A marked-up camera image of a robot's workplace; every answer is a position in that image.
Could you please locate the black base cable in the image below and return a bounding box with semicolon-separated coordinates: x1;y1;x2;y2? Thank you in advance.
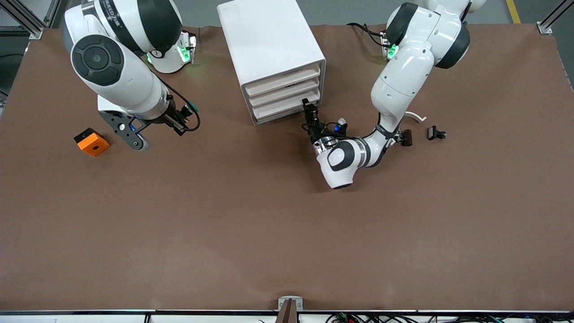
348;22;387;48

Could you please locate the brown table mat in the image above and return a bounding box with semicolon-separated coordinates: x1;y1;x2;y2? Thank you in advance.
0;22;574;312

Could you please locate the metal bracket with strut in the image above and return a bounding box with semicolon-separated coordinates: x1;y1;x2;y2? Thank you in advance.
278;296;304;323

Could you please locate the tangled cable bundle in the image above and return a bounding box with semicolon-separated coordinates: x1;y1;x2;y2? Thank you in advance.
325;313;574;323

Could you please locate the orange and black box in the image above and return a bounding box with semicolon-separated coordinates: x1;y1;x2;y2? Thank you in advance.
74;128;110;157

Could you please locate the black table edge strip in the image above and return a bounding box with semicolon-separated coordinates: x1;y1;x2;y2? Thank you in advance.
0;309;574;314

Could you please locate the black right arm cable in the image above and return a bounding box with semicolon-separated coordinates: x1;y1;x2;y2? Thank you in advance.
159;81;201;133

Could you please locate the aluminium frame profile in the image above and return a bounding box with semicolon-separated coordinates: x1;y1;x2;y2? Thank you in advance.
537;0;574;35
0;0;57;40

